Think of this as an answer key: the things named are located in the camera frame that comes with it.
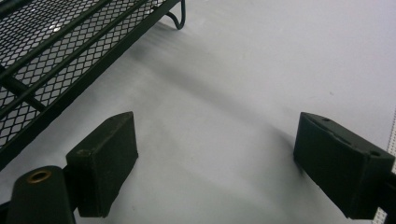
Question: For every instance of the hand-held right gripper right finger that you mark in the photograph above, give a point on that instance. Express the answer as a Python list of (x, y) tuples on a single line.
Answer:
[(339, 165)]

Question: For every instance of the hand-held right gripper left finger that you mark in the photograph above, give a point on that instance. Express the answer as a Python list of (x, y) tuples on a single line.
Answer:
[(101, 165)]

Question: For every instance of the black metal mesh rack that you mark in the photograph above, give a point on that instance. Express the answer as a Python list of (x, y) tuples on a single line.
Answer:
[(53, 59)]

